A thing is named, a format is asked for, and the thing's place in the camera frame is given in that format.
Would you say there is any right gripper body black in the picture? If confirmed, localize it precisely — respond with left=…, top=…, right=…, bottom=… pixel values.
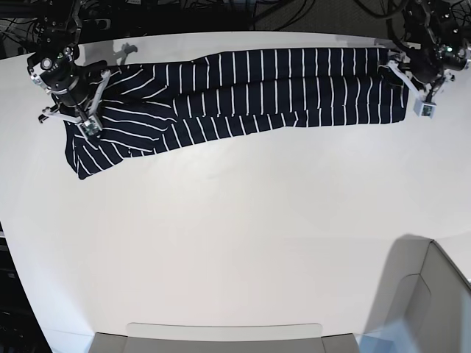
left=51, top=73, right=103, bottom=118

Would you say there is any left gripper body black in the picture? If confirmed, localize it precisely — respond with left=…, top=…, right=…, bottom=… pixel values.
left=404, top=49, right=446, bottom=85

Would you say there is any navy white striped T-shirt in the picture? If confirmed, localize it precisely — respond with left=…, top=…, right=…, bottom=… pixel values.
left=65, top=48, right=408, bottom=179

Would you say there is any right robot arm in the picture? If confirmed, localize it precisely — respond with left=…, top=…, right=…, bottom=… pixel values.
left=27, top=1, right=107, bottom=122

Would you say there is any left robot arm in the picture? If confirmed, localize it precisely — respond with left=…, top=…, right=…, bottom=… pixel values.
left=403, top=1, right=470, bottom=84

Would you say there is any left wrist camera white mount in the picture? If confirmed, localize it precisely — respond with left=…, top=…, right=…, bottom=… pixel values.
left=378, top=49, right=456, bottom=118

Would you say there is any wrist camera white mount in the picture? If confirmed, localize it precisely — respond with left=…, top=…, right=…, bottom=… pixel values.
left=38, top=69, right=111, bottom=140
left=378, top=49, right=456, bottom=118

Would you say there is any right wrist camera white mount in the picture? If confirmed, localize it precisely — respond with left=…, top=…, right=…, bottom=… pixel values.
left=38, top=69, right=111, bottom=140

